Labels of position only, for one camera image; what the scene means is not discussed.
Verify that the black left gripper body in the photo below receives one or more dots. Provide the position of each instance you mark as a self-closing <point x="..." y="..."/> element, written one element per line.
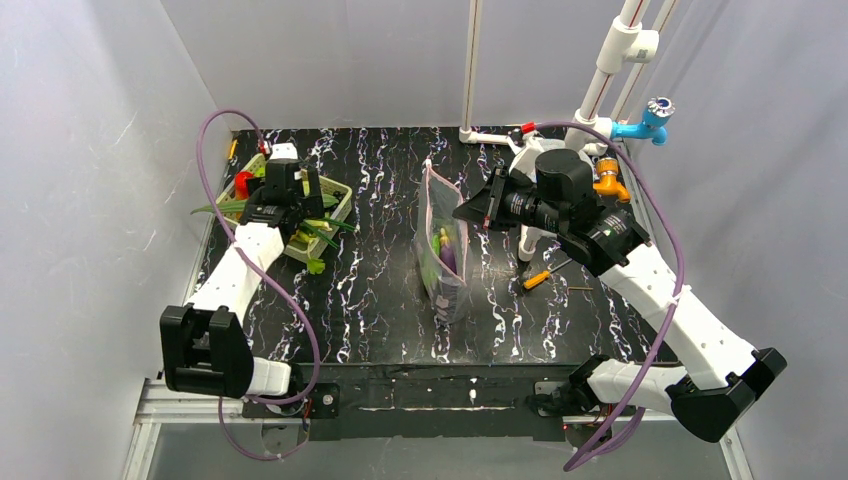
<point x="266" y="215"/>

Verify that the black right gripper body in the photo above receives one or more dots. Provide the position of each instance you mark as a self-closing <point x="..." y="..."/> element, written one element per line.
<point x="497" y="197"/>

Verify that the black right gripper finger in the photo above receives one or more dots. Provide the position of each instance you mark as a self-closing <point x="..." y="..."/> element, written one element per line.
<point x="476" y="210"/>
<point x="492" y="190"/>

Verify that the clear zip top bag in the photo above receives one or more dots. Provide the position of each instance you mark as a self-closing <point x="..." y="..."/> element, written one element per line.
<point x="437" y="198"/>

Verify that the red pepper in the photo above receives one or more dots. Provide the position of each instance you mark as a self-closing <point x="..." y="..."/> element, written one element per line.
<point x="242" y="185"/>

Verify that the green leafy vegetable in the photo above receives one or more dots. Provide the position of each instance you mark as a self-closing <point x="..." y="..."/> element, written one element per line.
<point x="432" y="271"/>

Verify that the purple eggplant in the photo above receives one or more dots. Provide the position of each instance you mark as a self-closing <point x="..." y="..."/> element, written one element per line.
<point x="446" y="251"/>

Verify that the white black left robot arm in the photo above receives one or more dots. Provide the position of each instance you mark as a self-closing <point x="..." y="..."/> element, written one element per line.
<point x="205" y="350"/>

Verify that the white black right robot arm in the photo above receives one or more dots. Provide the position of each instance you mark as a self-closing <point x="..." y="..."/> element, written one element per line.
<point x="719" y="375"/>

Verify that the orange faucet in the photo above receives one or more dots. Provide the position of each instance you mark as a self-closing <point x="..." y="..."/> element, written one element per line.
<point x="608" y="184"/>

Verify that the green ridged loofah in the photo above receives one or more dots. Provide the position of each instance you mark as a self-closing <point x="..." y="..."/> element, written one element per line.
<point x="227" y="208"/>

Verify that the green lettuce leaf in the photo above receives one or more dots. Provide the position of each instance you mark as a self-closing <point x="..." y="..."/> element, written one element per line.
<point x="315" y="266"/>

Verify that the blue faucet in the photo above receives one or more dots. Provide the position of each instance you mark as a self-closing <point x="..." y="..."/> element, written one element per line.
<point x="655" y="116"/>

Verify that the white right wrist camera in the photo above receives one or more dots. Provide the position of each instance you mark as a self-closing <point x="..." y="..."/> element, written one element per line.
<point x="526" y="148"/>

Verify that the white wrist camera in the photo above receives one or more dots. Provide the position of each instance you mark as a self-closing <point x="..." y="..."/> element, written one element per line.
<point x="526" y="148"/>
<point x="283" y="151"/>

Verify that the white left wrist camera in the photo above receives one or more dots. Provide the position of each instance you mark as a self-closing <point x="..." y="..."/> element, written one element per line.
<point x="283" y="151"/>

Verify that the orange handled screwdriver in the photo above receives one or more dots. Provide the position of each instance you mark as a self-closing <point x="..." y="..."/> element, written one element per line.
<point x="540" y="278"/>

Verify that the white pipe frame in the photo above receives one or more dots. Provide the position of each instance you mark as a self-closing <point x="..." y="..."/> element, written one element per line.
<point x="626" y="41"/>

